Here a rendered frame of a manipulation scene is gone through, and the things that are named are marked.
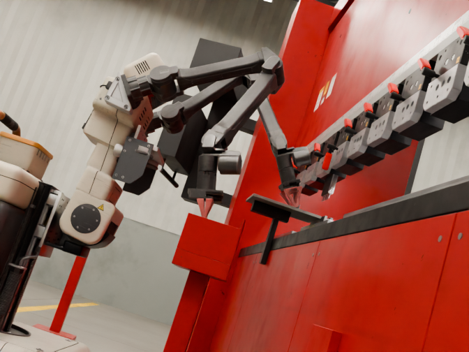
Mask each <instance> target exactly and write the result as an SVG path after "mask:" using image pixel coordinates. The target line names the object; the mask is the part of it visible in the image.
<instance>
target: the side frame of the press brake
mask: <svg viewBox="0 0 469 352"><path fill-rule="evenodd" d="M333 11H334V7H332V6H329V5H327V4H324V3H321V2H319V1H316V0H299V3H298V4H297V6H296V8H295V10H294V12H293V14H292V17H291V19H290V23H289V25H288V29H287V31H286V34H285V38H284V40H283V44H282V47H281V51H280V53H279V56H278V57H280V58H281V60H282V61H283V69H284V76H285V82H284V83H283V86H282V87H281V88H280V89H279V90H278V91H277V93H276V94H270V95H268V99H269V102H270V104H271V107H272V109H273V111H274V114H275V116H276V119H277V121H278V124H279V126H280V128H281V130H282V132H283V133H284V135H285V138H286V140H287V144H288V148H290V147H295V145H296V142H297V138H298V135H299V132H300V128H301V126H302V122H303V120H304V115H305V113H306V109H307V106H308V102H309V100H310V97H311V93H312V91H313V86H314V84H315V80H316V77H317V74H318V71H319V67H320V64H321V61H322V57H323V54H324V52H325V48H326V45H327V41H328V38H329V35H330V33H331V32H332V31H330V30H328V26H329V23H330V20H331V17H332V13H333ZM418 142H419V141H417V140H413V139H412V142H411V145H410V146H409V147H406V148H405V149H402V150H401V151H399V152H397V153H395V154H393V155H389V154H385V159H383V160H381V161H379V162H377V163H375V164H373V165H372V166H365V165H364V169H363V170H361V171H359V172H358V173H355V174H354V175H351V176H349V175H346V178H345V179H343V180H341V181H340V182H337V183H336V186H335V189H334V193H333V194H332V195H330V197H329V199H327V200H324V201H322V198H323V197H322V196H321V194H322V190H319V189H318V192H317V193H315V194H313V195H312V196H307V195H304V194H302V193H301V196H300V200H299V205H300V207H299V208H300V209H301V210H304V211H307V212H310V213H313V214H317V215H319V216H322V217H323V216H327V218H333V220H332V221H336V220H339V219H342V218H343V216H344V214H347V213H350V212H354V211H356V210H360V209H363V208H365V207H369V206H372V205H376V204H378V203H382V202H385V201H388V200H391V199H394V198H398V197H401V196H404V194H405V189H406V186H407V183H408V178H409V176H410V171H411V168H412V163H413V160H414V157H415V152H416V150H417V145H418ZM279 185H281V178H280V175H279V171H278V166H277V162H276V157H275V156H274V154H273V152H272V150H271V145H270V143H269V139H268V137H267V133H266V131H265V128H264V125H263V123H262V120H261V118H260V116H259V117H258V121H257V124H256V126H255V130H254V133H253V137H252V139H251V143H250V145H249V148H248V151H247V154H246V158H245V161H244V164H243V167H242V169H241V174H240V176H239V179H238V182H237V185H236V189H235V191H234V195H233V197H232V201H231V203H230V207H229V210H228V213H227V216H226V219H225V223H224V224H226V225H229V226H232V227H235V228H240V226H241V223H242V221H243V219H245V224H244V229H243V232H242V234H241V239H240V241H239V245H238V247H237V251H236V254H235V257H234V260H233V263H232V267H231V270H230V273H229V276H228V280H227V282H226V283H225V282H223V281H219V280H216V279H212V278H210V279H209V283H208V285H207V289H206V291H205V295H204V298H203V301H202V304H201V307H200V310H199V313H198V317H197V320H196V322H195V326H194V328H193V332H192V335H191V338H190V341H189V343H188V348H187V350H186V352H208V351H209V347H210V344H211V341H212V338H213V336H214V332H215V329H216V325H217V323H218V319H219V316H220V313H221V310H222V307H223V303H224V300H225V296H226V294H227V291H228V287H229V285H230V281H231V278H232V275H233V272H234V269H235V265H236V263H237V259H238V257H239V252H240V250H241V249H243V248H245V247H249V246H252V245H254V244H259V243H261V242H265V241H266V239H267V235H268V232H269V228H270V226H271V221H272V218H269V217H266V216H263V215H261V214H257V213H255V212H251V207H252V203H248V202H246V199H247V198H248V197H250V196H251V195H252V194H254V193H255V194H258V195H260V196H264V197H266V198H270V199H272V200H275V201H278V202H280V203H284V204H286V205H287V203H286V202H285V201H284V199H283V198H282V197H281V195H280V192H284V191H281V190H279V188H278V186H279ZM310 223H311V222H310ZM310 223H307V222H305V221H301V220H298V219H295V218H292V217H290V219H289V222H287V223H284V222H282V221H279V222H278V226H277V229H276V232H275V236H277V235H281V234H284V233H288V232H290V231H294V232H299V231H300V230H301V228H302V227H304V226H308V225H310ZM275 236H274V237H275Z"/></svg>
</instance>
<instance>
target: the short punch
mask: <svg viewBox="0 0 469 352"><path fill-rule="evenodd" d="M337 179H338V175H335V174H333V175H330V176H329V177H327V178H326V180H325V185H324V187H323V190H322V194H321V196H322V197H323V198H322V201H324V200H327V199H329V197H330V195H332V194H333V193H334V189H335V186H336V182H337Z"/></svg>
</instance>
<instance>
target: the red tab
mask: <svg viewBox="0 0 469 352"><path fill-rule="evenodd" d="M341 336H342V333H341V332H337V331H335V330H331V329H328V328H324V327H321V326H319V325H315V324H313V327H312V330H311V334H310V337H309V340H308V344H307V347H306V352H337V351H338V347H339V344H340V340H341Z"/></svg>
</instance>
